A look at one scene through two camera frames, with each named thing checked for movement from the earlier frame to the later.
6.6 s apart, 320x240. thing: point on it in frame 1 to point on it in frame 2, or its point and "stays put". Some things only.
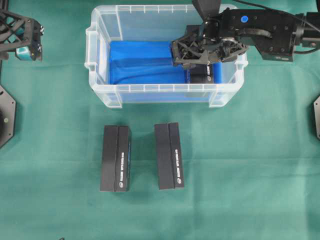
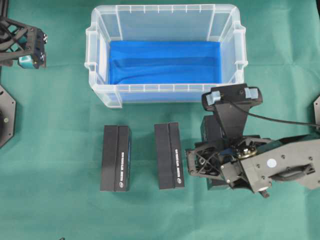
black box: (116, 159) stays put
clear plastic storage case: (129, 53) stays put
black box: (200, 73) to (212, 133)
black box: (169, 156) stays put
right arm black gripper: (272, 31) to (255, 161)
